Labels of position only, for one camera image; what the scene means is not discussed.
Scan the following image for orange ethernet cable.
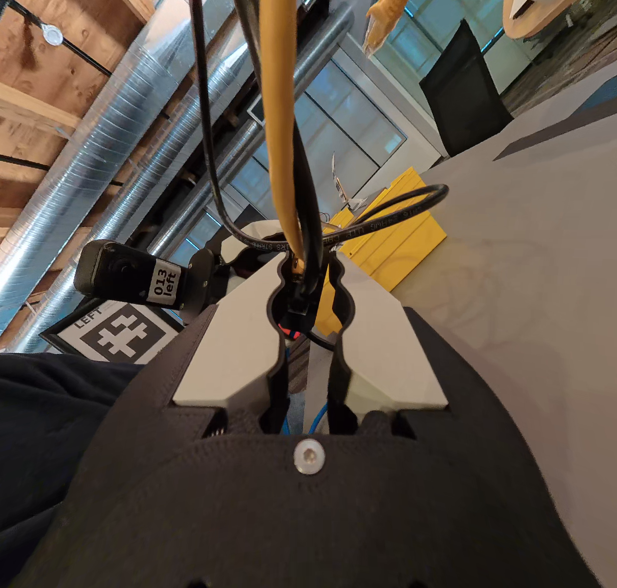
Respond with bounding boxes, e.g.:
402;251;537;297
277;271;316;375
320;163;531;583
258;0;417;282

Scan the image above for black mesh office chair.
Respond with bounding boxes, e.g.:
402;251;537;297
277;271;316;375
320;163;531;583
418;18;515;158

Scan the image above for person's left forearm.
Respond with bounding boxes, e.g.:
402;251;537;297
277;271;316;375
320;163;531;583
0;353;148;538

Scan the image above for black ethernet cable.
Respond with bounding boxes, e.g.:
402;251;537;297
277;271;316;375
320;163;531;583
184;0;450;355

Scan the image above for black network switch box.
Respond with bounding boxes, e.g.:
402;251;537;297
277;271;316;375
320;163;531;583
280;303;316;342

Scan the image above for wooden instruction board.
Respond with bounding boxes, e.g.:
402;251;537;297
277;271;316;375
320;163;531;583
502;0;609;40
330;150;369;211

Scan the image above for blue ethernet cable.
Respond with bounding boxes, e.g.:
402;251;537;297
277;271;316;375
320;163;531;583
281;344;334;437

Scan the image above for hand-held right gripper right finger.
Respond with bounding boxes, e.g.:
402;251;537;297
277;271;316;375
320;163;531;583
327;253;450;435

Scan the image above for silver ventilation duct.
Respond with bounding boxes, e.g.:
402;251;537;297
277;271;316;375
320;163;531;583
0;0;271;330
19;0;355;355

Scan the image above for yellow plastic bin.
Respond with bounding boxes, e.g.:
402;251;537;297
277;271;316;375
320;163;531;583
316;166;448;336

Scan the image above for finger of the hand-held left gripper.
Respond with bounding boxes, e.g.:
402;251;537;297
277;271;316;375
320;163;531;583
214;219;290;305

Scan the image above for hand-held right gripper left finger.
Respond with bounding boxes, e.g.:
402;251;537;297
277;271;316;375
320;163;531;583
172;253;291;435

